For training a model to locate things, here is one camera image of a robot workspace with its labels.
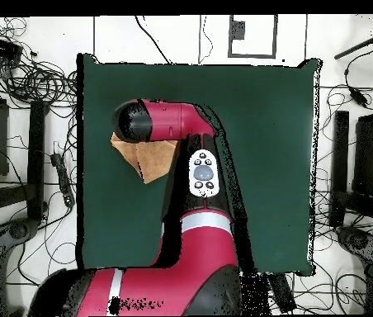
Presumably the orange terry towel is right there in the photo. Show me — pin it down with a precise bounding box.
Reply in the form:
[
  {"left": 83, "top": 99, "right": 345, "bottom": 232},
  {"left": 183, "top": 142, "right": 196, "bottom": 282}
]
[{"left": 110, "top": 131, "right": 178, "bottom": 185}]

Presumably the dark green table cloth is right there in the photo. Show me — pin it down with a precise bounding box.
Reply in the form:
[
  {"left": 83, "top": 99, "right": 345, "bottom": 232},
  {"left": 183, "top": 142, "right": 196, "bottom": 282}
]
[{"left": 75, "top": 52, "right": 323, "bottom": 280}]

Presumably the black power strip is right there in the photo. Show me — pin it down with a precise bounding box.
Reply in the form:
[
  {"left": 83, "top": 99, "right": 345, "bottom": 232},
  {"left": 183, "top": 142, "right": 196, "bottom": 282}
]
[
  {"left": 50, "top": 152, "right": 76, "bottom": 208},
  {"left": 267, "top": 272, "right": 297, "bottom": 314}
]

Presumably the black bar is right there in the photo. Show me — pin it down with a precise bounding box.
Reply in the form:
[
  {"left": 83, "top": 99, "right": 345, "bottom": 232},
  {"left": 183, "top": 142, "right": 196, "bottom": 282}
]
[
  {"left": 26, "top": 99, "right": 48, "bottom": 221},
  {"left": 328, "top": 110, "right": 351, "bottom": 228}
]

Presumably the black rounded stand base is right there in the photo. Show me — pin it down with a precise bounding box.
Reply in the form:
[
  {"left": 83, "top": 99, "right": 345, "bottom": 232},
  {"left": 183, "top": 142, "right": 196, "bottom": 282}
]
[
  {"left": 335, "top": 225, "right": 373, "bottom": 267},
  {"left": 0, "top": 217, "right": 40, "bottom": 316}
]

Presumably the black power adapter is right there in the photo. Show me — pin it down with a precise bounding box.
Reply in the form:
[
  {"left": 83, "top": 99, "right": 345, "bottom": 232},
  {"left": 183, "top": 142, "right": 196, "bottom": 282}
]
[{"left": 348, "top": 88, "right": 370, "bottom": 109}]

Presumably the black rod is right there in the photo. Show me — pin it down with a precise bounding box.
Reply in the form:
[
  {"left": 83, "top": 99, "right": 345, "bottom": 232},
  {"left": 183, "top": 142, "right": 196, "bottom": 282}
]
[{"left": 333, "top": 27, "right": 373, "bottom": 61}]

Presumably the black rectangular box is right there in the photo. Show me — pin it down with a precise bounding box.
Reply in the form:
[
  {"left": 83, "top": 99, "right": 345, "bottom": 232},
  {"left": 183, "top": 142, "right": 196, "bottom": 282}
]
[{"left": 0, "top": 33, "right": 24, "bottom": 64}]

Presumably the thin black cable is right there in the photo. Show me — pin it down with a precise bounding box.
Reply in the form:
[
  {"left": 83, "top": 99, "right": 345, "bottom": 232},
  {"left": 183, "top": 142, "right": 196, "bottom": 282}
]
[{"left": 134, "top": 14, "right": 174, "bottom": 64}]

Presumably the grey square frame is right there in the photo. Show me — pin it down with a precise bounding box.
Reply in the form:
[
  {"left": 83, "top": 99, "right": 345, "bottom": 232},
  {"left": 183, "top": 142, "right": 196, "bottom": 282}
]
[{"left": 228, "top": 14, "right": 279, "bottom": 59}]

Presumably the black cable tangle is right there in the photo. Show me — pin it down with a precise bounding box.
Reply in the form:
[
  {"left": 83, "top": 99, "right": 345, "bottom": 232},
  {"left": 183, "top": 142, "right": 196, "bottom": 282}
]
[{"left": 0, "top": 59, "right": 78, "bottom": 106}]

